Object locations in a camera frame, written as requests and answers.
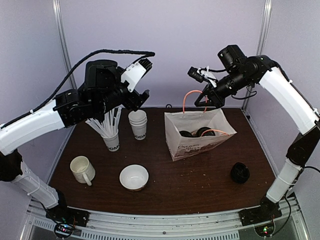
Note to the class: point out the aluminium frame right post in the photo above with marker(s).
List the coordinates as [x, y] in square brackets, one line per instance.
[263, 35]

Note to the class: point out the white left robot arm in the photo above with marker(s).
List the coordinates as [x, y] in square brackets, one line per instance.
[106, 86]

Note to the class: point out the aluminium frame left post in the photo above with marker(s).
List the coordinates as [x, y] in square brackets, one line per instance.
[61, 33]

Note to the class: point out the paper cup holding straws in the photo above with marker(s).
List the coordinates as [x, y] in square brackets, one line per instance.
[108, 129]

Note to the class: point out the aluminium front table rail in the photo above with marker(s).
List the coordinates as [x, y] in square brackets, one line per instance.
[223, 225]

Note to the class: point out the stack of white paper cups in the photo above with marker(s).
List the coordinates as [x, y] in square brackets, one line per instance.
[138, 121]

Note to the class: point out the stack of black lids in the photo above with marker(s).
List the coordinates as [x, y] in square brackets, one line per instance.
[240, 173]

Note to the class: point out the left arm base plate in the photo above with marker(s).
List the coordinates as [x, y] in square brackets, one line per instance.
[67, 215]

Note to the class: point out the cream ceramic mug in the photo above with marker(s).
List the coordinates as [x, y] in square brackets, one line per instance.
[82, 170]

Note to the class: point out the black coffee cup lid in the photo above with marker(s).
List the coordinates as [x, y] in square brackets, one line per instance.
[205, 131]

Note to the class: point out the white ceramic bowl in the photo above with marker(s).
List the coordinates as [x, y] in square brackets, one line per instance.
[134, 177]

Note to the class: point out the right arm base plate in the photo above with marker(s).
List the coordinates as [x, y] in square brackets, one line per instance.
[259, 214]

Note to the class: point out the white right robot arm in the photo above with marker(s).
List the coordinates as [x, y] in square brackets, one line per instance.
[246, 71]

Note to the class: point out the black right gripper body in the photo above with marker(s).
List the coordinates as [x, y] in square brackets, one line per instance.
[220, 99]

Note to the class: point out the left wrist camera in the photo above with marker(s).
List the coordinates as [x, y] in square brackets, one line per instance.
[135, 72]

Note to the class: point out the white paper takeout bag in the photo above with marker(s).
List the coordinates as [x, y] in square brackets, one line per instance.
[181, 147]

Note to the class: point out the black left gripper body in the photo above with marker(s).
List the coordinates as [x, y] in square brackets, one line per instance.
[134, 102]

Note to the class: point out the aluminium frame post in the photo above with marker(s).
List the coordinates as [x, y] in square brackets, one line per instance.
[61, 33]
[263, 35]

